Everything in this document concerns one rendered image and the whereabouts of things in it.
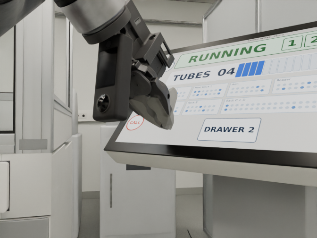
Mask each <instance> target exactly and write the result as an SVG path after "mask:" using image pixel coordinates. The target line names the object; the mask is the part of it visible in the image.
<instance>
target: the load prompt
mask: <svg viewBox="0 0 317 238"><path fill-rule="evenodd" d="M310 49H317V30H315V31H310V32H304V33H299V34H292V35H287V36H281V37H276V38H271V39H265V40H260V41H254V42H248V43H242V44H237V45H231V46H226V47H221V48H215V49H210V50H204V51H197V52H192V53H187V54H181V56H180V58H179V60H178V61H177V63H176V65H175V67H174V69H177V68H186V67H193V66H199V65H206V64H212V63H219V62H226V61H232V60H241V59H248V58H254V57H261V56H268V55H275V54H281V53H288V52H294V51H303V50H310Z"/></svg>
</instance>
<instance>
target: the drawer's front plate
mask: <svg viewBox="0 0 317 238"><path fill-rule="evenodd" d="M8 206H9V163H8V162H6V161H0V213H4V212H6V210H7V209H8Z"/></svg>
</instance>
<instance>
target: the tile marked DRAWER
mask: <svg viewBox="0 0 317 238"><path fill-rule="evenodd" d="M261 122H262V117H255V118H205V119H204V121H203V124H202V126H201V129H200V131H199V134H198V137H197V139H196V141H210V142H233V143H256V142H257V138H258V135H259V130H260V125H261Z"/></svg>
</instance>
